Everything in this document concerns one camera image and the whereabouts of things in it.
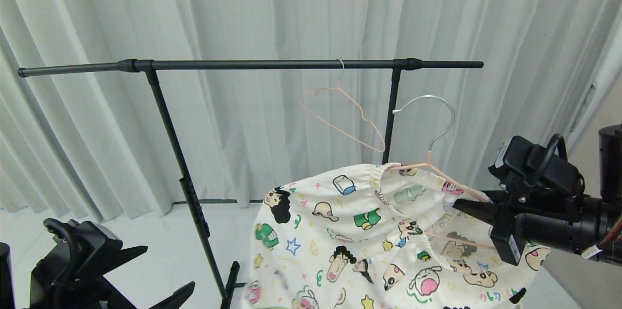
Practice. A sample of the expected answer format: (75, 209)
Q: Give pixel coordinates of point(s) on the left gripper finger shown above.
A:
(124, 261)
(170, 299)

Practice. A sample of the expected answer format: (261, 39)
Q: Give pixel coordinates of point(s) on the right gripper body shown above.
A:
(554, 226)

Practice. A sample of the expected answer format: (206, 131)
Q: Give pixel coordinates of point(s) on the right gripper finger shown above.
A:
(481, 211)

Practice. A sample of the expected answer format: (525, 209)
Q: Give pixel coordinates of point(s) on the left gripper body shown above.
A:
(102, 297)

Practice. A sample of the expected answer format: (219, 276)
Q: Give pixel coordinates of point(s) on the pink clothes hanger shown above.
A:
(340, 127)
(432, 96)

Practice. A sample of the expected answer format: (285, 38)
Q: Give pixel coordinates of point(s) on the cream printed garment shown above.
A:
(340, 231)

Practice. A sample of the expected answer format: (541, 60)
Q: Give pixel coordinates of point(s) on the black clothes rack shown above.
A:
(291, 64)

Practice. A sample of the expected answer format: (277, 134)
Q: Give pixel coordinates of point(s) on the white curtain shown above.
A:
(486, 32)

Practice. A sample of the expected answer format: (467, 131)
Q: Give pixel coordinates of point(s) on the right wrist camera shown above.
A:
(529, 163)

